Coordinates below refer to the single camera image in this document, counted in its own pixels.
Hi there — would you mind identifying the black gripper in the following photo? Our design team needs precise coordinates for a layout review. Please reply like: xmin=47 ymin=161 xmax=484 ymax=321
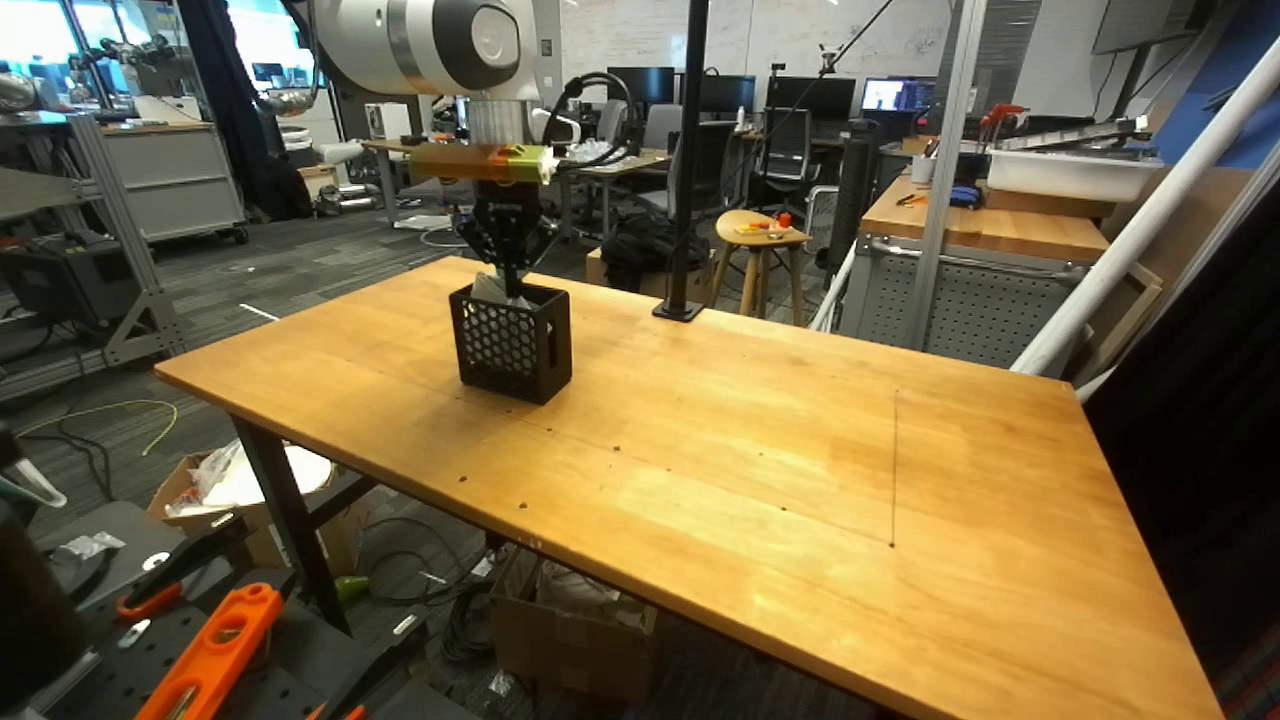
xmin=455 ymin=178 xmax=544 ymax=302

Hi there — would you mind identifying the black perforated basket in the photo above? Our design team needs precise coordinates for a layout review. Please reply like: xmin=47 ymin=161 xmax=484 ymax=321
xmin=443 ymin=281 xmax=577 ymax=409

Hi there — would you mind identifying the wooden office desk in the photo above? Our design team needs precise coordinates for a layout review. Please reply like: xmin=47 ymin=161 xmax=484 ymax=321
xmin=557 ymin=140 xmax=677 ymax=242

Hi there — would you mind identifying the black vertical pole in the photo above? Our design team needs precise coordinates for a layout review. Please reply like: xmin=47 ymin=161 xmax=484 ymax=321
xmin=651 ymin=0 xmax=710 ymax=329

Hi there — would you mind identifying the dark computer monitor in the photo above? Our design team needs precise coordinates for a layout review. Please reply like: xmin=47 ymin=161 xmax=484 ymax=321
xmin=605 ymin=64 xmax=678 ymax=112
xmin=765 ymin=70 xmax=857 ymax=127

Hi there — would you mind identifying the round wooden stool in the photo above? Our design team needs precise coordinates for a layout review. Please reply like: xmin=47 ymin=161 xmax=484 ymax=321
xmin=701 ymin=204 xmax=810 ymax=329

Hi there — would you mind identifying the black office chair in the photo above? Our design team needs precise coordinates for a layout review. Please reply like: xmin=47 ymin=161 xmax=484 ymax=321
xmin=752 ymin=103 xmax=820 ymax=190

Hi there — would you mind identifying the dark hanging curtain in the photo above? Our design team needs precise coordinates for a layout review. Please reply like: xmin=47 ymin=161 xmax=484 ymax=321
xmin=175 ymin=0 xmax=317 ymax=225

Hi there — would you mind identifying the white cabinet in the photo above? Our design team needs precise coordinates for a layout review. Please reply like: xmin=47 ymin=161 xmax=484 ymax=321
xmin=99 ymin=119 xmax=250 ymax=246

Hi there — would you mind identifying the black table leg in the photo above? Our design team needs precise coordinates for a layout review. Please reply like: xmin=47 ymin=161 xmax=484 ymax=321
xmin=227 ymin=413 xmax=351 ymax=635

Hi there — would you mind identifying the white plastic bag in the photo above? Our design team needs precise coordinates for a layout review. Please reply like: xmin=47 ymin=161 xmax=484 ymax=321
xmin=154 ymin=436 xmax=334 ymax=524

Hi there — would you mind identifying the grey metal shelf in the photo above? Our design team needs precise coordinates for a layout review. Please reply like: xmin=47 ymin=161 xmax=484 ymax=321
xmin=0 ymin=112 xmax=190 ymax=403

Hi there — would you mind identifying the large cardboard box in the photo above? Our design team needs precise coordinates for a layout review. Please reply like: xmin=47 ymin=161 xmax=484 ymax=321
xmin=489 ymin=544 xmax=663 ymax=704

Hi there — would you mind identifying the lit computer monitor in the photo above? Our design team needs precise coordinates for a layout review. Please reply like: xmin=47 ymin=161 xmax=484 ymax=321
xmin=857 ymin=70 xmax=941 ymax=119

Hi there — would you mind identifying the grey vertical pole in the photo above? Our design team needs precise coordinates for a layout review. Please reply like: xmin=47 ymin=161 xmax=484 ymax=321
xmin=907 ymin=0 xmax=992 ymax=353

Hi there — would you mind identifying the grey perforated metal panel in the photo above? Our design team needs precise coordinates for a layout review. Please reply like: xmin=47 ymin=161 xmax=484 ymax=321
xmin=836 ymin=234 xmax=1091 ymax=373

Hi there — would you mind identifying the orange plastic tool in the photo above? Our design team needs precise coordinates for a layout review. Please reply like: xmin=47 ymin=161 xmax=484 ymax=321
xmin=133 ymin=578 xmax=287 ymax=720

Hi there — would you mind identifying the wooden workbench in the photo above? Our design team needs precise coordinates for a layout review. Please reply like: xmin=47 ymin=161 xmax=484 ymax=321
xmin=857 ymin=173 xmax=1113 ymax=262

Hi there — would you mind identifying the black clamp orange grip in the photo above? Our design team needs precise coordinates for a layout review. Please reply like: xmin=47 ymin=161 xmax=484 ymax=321
xmin=111 ymin=510 xmax=250 ymax=622

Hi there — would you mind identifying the small red tool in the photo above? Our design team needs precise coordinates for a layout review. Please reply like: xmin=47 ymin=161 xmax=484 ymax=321
xmin=976 ymin=101 xmax=1032 ymax=149

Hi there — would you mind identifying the white tray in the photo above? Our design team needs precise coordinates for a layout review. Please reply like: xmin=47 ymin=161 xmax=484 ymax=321
xmin=982 ymin=140 xmax=1163 ymax=204

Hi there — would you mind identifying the black rounded object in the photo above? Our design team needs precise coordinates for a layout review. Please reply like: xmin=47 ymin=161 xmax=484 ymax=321
xmin=0 ymin=510 xmax=88 ymax=717

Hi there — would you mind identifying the white diagonal pole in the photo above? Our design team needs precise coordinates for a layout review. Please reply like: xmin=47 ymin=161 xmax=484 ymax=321
xmin=1006 ymin=35 xmax=1280 ymax=381

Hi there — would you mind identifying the dark fabric panel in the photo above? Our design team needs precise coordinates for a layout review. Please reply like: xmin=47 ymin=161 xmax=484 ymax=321
xmin=1078 ymin=182 xmax=1280 ymax=720

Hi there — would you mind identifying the blue board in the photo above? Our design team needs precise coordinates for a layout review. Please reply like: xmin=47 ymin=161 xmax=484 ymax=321
xmin=1152 ymin=0 xmax=1280 ymax=173

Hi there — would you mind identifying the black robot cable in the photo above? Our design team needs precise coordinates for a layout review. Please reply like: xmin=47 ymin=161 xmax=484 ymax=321
xmin=535 ymin=64 xmax=640 ymax=161

